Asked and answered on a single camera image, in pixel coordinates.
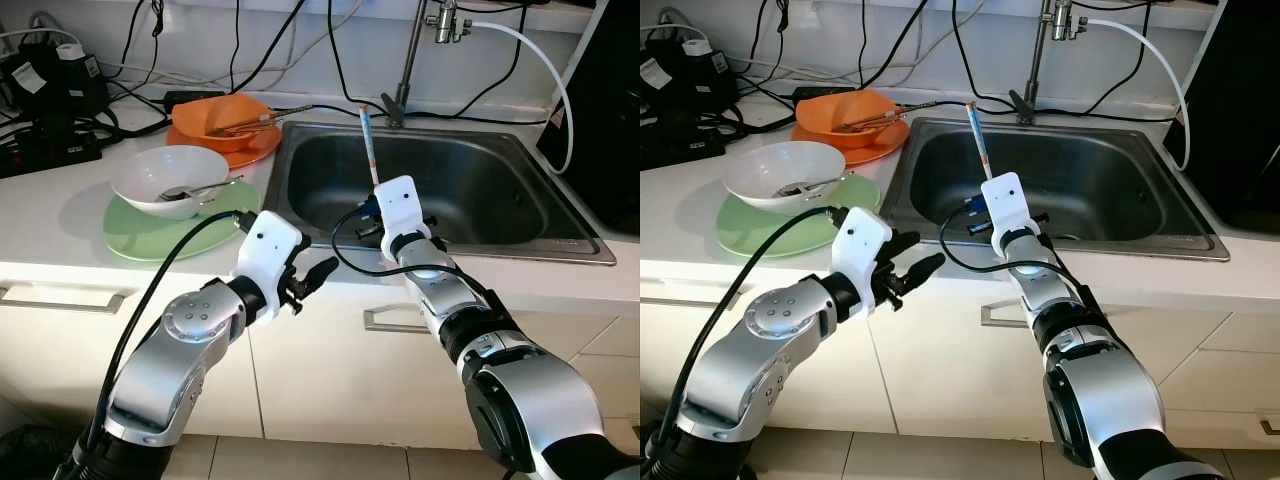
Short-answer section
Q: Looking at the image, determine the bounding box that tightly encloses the patterned white chopstick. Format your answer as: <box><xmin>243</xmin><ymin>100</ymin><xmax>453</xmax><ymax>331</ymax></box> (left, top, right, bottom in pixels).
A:
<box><xmin>964</xmin><ymin>100</ymin><xmax>993</xmax><ymax>183</ymax></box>
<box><xmin>358</xmin><ymin>104</ymin><xmax>382</xmax><ymax>189</ymax></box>

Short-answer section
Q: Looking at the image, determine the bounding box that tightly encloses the orange plate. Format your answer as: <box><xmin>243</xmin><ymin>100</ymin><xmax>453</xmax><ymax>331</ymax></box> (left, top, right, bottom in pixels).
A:
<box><xmin>790</xmin><ymin>120</ymin><xmax>909</xmax><ymax>166</ymax></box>
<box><xmin>165</xmin><ymin>125</ymin><xmax>283</xmax><ymax>169</ymax></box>

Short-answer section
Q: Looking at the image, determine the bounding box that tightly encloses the metal spoon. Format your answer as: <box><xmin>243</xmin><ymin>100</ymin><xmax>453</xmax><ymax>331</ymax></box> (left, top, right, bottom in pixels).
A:
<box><xmin>155</xmin><ymin>175</ymin><xmax>244</xmax><ymax>204</ymax></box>
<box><xmin>775</xmin><ymin>170</ymin><xmax>858</xmax><ymax>198</ymax></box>

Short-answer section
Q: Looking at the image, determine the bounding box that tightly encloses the brown chopstick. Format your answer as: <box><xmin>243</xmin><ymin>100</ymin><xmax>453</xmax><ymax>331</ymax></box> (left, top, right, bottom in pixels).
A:
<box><xmin>205</xmin><ymin>104</ymin><xmax>317</xmax><ymax>136</ymax></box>
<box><xmin>845</xmin><ymin>108</ymin><xmax>906</xmax><ymax>133</ymax></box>
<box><xmin>215</xmin><ymin>113</ymin><xmax>279</xmax><ymax>138</ymax></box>
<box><xmin>838</xmin><ymin>97</ymin><xmax>943</xmax><ymax>131</ymax></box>

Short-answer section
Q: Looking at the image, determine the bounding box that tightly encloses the pale green plate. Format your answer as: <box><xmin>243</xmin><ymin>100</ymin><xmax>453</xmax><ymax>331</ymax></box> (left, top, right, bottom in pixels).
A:
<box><xmin>102</xmin><ymin>180</ymin><xmax>263</xmax><ymax>263</ymax></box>
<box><xmin>715</xmin><ymin>172</ymin><xmax>881</xmax><ymax>259</ymax></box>

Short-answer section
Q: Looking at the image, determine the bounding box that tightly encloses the orange bowl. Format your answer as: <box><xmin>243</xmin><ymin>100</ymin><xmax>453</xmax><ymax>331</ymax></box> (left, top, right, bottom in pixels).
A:
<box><xmin>795</xmin><ymin>88</ymin><xmax>898</xmax><ymax>149</ymax></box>
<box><xmin>172</xmin><ymin>95</ymin><xmax>273</xmax><ymax>153</ymax></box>

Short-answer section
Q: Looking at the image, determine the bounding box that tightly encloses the white bowl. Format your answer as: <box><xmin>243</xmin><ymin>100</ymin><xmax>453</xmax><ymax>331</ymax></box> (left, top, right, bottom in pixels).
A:
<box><xmin>110</xmin><ymin>145</ymin><xmax>231</xmax><ymax>221</ymax></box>
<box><xmin>723</xmin><ymin>140</ymin><xmax>846</xmax><ymax>214</ymax></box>

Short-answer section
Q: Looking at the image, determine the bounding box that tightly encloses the white kitchen cabinet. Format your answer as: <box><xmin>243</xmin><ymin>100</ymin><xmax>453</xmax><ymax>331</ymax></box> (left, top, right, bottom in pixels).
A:
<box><xmin>640</xmin><ymin>262</ymin><xmax>1280</xmax><ymax>451</ymax></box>
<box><xmin>0</xmin><ymin>262</ymin><xmax>641</xmax><ymax>451</ymax></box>

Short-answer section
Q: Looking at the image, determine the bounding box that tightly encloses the chrome kitchen faucet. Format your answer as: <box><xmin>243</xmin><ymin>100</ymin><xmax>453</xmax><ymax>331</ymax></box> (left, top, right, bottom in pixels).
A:
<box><xmin>1008</xmin><ymin>0</ymin><xmax>1086</xmax><ymax>126</ymax></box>
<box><xmin>383</xmin><ymin>0</ymin><xmax>471</xmax><ymax>128</ymax></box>

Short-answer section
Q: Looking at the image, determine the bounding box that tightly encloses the stainless steel sink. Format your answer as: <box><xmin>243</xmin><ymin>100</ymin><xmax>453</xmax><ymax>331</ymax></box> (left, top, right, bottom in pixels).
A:
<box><xmin>262</xmin><ymin>120</ymin><xmax>618</xmax><ymax>266</ymax></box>
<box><xmin>880</xmin><ymin>118</ymin><xmax>1231</xmax><ymax>263</ymax></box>

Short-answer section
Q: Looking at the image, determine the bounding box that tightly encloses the black power strip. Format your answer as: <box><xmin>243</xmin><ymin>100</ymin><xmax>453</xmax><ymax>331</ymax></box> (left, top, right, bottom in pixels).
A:
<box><xmin>640</xmin><ymin>122</ymin><xmax>729</xmax><ymax>169</ymax></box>
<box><xmin>0</xmin><ymin>128</ymin><xmax>104</xmax><ymax>179</ymax></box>

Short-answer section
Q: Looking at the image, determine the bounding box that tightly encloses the black charger with white label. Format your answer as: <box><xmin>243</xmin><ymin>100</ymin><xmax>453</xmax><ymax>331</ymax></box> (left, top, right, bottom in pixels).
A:
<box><xmin>48</xmin><ymin>42</ymin><xmax>111</xmax><ymax>116</ymax></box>
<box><xmin>0</xmin><ymin>52</ymin><xmax>53</xmax><ymax>116</ymax></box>
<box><xmin>680</xmin><ymin>38</ymin><xmax>743</xmax><ymax>106</ymax></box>
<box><xmin>640</xmin><ymin>52</ymin><xmax>686</xmax><ymax>109</ymax></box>

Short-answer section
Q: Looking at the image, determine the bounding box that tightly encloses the large black appliance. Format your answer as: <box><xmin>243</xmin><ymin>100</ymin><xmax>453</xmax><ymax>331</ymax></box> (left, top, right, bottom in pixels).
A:
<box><xmin>537</xmin><ymin>0</ymin><xmax>641</xmax><ymax>236</ymax></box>
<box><xmin>1165</xmin><ymin>0</ymin><xmax>1280</xmax><ymax>231</ymax></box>

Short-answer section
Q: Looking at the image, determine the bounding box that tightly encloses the black rubbish bag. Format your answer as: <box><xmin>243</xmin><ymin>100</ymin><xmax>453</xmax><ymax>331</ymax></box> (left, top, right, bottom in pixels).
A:
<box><xmin>0</xmin><ymin>425</ymin><xmax>76</xmax><ymax>480</ymax></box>

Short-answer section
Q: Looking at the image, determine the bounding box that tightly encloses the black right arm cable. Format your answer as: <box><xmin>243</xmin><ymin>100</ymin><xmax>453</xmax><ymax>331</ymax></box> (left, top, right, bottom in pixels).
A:
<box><xmin>331</xmin><ymin>203</ymin><xmax>496</xmax><ymax>301</ymax></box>
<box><xmin>938</xmin><ymin>203</ymin><xmax>1096</xmax><ymax>301</ymax></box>

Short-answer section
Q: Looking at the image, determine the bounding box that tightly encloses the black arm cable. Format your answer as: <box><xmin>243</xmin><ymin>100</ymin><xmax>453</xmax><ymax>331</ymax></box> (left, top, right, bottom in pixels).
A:
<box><xmin>85</xmin><ymin>208</ymin><xmax>251</xmax><ymax>451</ymax></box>
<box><xmin>331</xmin><ymin>203</ymin><xmax>496</xmax><ymax>301</ymax></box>
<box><xmin>938</xmin><ymin>203</ymin><xmax>1096</xmax><ymax>301</ymax></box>
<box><xmin>680</xmin><ymin>203</ymin><xmax>847</xmax><ymax>451</ymax></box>

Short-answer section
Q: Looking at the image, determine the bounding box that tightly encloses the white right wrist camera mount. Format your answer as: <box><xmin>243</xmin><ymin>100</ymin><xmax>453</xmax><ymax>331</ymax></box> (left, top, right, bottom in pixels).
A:
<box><xmin>373</xmin><ymin>175</ymin><xmax>429</xmax><ymax>251</ymax></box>
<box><xmin>985</xmin><ymin>172</ymin><xmax>1038</xmax><ymax>251</ymax></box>

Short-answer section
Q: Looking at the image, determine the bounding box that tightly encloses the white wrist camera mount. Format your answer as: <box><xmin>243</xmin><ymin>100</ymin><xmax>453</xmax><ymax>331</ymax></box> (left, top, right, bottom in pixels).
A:
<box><xmin>985</xmin><ymin>172</ymin><xmax>1038</xmax><ymax>251</ymax></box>
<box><xmin>233</xmin><ymin>210</ymin><xmax>306</xmax><ymax>291</ymax></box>
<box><xmin>373</xmin><ymin>175</ymin><xmax>429</xmax><ymax>251</ymax></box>
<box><xmin>833</xmin><ymin>205</ymin><xmax>894</xmax><ymax>291</ymax></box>

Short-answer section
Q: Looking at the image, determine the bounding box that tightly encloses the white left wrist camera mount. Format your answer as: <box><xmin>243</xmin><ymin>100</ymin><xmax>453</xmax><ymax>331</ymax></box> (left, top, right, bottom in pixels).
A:
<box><xmin>833</xmin><ymin>205</ymin><xmax>894</xmax><ymax>291</ymax></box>
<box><xmin>233</xmin><ymin>210</ymin><xmax>306</xmax><ymax>291</ymax></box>

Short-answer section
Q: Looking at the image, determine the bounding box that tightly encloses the silver cabinet handle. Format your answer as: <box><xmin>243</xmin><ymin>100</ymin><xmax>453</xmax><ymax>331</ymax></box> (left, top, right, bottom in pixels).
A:
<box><xmin>980</xmin><ymin>300</ymin><xmax>1036</xmax><ymax>329</ymax></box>
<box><xmin>0</xmin><ymin>283</ymin><xmax>136</xmax><ymax>314</ymax></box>
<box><xmin>363</xmin><ymin>305</ymin><xmax>426</xmax><ymax>334</ymax></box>
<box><xmin>640</xmin><ymin>287</ymin><xmax>749</xmax><ymax>308</ymax></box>

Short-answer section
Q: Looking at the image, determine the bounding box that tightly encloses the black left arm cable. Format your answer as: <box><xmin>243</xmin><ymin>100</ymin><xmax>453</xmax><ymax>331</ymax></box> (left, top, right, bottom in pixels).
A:
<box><xmin>680</xmin><ymin>203</ymin><xmax>847</xmax><ymax>451</ymax></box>
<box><xmin>85</xmin><ymin>208</ymin><xmax>251</xmax><ymax>451</ymax></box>

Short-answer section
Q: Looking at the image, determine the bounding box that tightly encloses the white flexible hose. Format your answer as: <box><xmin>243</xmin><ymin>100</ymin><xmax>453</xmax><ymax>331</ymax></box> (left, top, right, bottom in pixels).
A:
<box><xmin>1085</xmin><ymin>18</ymin><xmax>1193</xmax><ymax>171</ymax></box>
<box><xmin>470</xmin><ymin>20</ymin><xmax>576</xmax><ymax>176</ymax></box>

